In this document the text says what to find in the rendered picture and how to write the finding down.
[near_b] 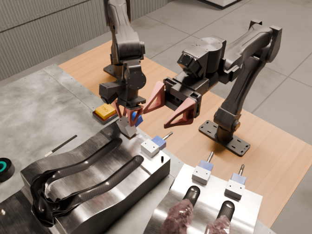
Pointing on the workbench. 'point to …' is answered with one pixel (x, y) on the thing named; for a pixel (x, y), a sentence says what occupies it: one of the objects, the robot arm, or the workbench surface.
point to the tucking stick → (60, 146)
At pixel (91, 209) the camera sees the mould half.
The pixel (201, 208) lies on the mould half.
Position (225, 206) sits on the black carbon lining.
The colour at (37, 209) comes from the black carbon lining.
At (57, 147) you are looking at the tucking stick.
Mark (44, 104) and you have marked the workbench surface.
